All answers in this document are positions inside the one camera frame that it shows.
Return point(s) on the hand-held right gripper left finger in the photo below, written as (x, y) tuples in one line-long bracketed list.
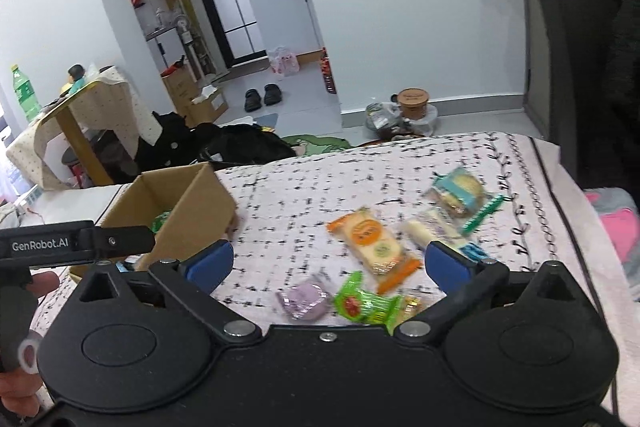
[(210, 264)]

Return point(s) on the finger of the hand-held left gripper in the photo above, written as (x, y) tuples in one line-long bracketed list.
[(125, 241)]

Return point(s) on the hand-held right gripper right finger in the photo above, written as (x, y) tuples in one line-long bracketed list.
[(450, 267)]

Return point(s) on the long white snack packet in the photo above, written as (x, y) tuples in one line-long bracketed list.
[(430, 229)]

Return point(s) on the gold candy wrapper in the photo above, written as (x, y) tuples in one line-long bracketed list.
[(411, 307)]

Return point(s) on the round pastry packet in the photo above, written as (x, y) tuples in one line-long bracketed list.
[(460, 192)]

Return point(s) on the orange biscuit packet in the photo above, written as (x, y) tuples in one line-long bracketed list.
[(372, 242)]

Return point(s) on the bright green candy packet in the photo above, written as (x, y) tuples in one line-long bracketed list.
[(360, 302)]

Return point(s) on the purple round snack packet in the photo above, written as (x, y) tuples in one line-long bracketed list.
[(305, 302)]

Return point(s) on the person's left hand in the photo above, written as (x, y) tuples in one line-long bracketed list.
[(45, 284)]

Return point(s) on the small wooden table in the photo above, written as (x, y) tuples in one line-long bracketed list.
[(77, 142)]

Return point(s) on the white patterned blanket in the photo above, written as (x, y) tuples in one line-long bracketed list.
[(300, 197)]

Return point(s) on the pile of black clothes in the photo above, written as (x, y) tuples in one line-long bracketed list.
[(240, 144)]

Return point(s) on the beige dotted tablecloth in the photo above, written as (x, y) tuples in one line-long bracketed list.
[(120, 107)]

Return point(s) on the green plastic bottle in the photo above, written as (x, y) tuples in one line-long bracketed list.
[(24, 94)]

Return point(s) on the small blue floor mat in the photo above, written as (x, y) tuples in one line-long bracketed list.
[(269, 120)]

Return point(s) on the cardboard box with white paper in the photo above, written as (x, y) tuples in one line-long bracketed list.
[(210, 104)]

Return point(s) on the brown cardboard box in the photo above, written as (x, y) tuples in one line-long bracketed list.
[(177, 89)]

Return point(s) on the green cloth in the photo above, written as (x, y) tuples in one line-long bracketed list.
[(315, 143)]

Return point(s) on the clear bag with items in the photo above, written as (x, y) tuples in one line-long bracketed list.
[(381, 116)]

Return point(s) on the small toy figure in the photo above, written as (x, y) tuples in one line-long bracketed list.
[(75, 79)]

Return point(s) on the brown round bucket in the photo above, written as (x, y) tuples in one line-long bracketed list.
[(413, 103)]

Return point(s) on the grey cushion with pink heart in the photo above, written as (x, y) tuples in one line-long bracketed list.
[(620, 227)]

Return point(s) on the grey door mat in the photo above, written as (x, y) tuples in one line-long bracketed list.
[(245, 69)]

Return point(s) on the pink plastic bag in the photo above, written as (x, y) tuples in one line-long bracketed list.
[(284, 62)]

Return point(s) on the white standing fan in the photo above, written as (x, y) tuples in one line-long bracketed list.
[(183, 27)]

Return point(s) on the red packages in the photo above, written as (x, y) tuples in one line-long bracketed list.
[(328, 72)]

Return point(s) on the black chair back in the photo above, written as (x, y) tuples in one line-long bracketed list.
[(550, 57)]

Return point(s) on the white kitchen cabinet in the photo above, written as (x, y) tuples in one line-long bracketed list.
[(285, 19)]

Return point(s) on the black coat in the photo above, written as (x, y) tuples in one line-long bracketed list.
[(627, 82)]

